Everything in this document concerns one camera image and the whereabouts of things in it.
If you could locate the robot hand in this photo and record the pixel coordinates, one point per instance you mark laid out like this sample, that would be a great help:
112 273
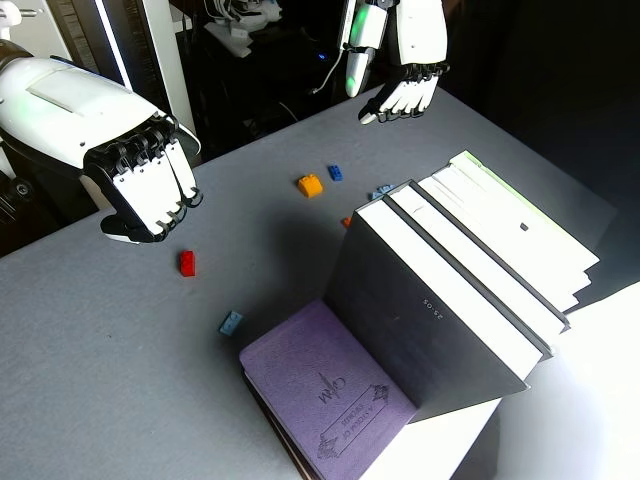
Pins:
420 35
65 105

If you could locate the plain black book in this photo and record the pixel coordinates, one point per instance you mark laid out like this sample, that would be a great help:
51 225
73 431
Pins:
479 264

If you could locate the black equipment stand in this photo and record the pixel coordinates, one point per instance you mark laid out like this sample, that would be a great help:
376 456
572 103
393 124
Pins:
45 200

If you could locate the black device with blue light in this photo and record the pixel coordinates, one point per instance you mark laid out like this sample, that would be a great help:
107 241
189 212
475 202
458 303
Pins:
320 56

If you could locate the white cabinet panel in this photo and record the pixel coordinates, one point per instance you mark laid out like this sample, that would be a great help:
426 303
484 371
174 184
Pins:
165 60

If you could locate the dark blue toy block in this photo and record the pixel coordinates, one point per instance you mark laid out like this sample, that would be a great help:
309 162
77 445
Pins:
336 172

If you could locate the light blue toy block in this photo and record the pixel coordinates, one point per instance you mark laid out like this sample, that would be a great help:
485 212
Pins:
381 193

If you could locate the thick white book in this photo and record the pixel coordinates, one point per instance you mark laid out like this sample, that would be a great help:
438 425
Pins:
460 205

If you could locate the large orange toy block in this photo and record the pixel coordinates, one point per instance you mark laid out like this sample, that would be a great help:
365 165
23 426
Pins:
310 186

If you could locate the red toy block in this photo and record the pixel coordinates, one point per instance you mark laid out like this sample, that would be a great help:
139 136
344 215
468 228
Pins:
187 262

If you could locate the small orange toy block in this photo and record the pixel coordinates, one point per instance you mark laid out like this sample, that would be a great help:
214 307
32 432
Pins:
346 222

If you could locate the white book with green edge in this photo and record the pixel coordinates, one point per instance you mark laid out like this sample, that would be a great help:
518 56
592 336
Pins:
550 235

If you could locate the light blue flat plate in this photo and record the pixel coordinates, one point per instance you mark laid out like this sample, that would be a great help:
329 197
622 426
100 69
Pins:
231 322

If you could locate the black book with 25-05 print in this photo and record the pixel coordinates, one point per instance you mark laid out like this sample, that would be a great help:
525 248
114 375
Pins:
400 310

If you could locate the grey table cloth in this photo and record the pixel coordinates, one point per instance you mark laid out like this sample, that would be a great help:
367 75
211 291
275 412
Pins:
125 375

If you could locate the purple embossed book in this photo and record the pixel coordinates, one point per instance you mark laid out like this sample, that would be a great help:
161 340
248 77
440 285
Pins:
320 380

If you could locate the white plastic bracket parts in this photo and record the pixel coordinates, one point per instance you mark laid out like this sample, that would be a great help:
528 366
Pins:
235 35

